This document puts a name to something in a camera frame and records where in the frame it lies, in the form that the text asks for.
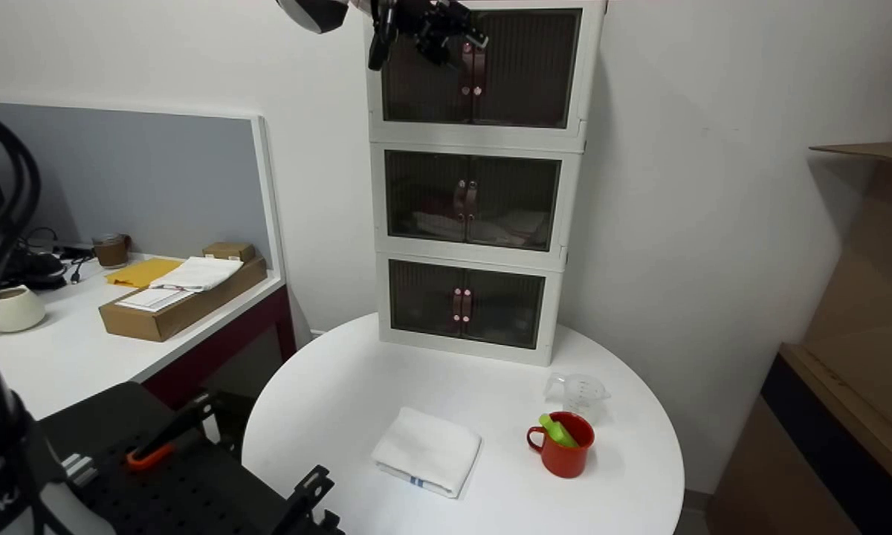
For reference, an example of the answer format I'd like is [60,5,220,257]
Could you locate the long brown cardboard box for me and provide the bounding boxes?
[97,260,266,343]

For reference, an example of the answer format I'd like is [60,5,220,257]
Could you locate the black cables on desk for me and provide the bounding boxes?
[9,233,97,292]

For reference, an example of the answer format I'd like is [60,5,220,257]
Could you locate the white desk with partition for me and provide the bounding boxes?
[0,95,301,426]

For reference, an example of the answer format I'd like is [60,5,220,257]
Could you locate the white three-tier storage cabinet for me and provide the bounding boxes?
[367,0,605,367]

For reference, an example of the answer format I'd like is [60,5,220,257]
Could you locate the white folded cloth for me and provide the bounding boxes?
[372,407,482,496]

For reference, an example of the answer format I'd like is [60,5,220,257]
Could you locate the white papers on box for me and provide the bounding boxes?
[125,257,240,312]

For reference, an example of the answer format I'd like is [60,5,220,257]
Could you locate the stacked cardboard boxes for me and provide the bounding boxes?
[708,141,892,535]

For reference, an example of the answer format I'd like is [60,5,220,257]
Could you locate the cream ceramic mug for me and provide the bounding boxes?
[0,285,48,332]

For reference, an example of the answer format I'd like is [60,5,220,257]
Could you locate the clear plastic cup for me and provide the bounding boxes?
[543,373,605,420]

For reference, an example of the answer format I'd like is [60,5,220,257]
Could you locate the black orange clamp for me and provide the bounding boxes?
[125,395,222,474]

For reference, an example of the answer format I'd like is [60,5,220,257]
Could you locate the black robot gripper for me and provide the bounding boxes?
[367,0,486,72]

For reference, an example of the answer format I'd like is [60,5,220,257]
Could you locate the yellow padded envelope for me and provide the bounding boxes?
[107,260,179,289]

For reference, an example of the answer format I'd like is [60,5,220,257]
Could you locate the white round table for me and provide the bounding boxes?
[240,316,684,535]

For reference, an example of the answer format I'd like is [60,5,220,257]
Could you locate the green object in mug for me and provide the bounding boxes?
[537,414,577,448]

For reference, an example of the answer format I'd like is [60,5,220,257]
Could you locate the brown paper cup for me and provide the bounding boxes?
[92,236,131,268]

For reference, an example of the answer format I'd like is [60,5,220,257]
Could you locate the red mug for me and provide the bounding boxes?
[525,410,593,480]

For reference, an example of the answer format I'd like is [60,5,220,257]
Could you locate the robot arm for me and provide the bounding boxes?
[277,0,491,72]

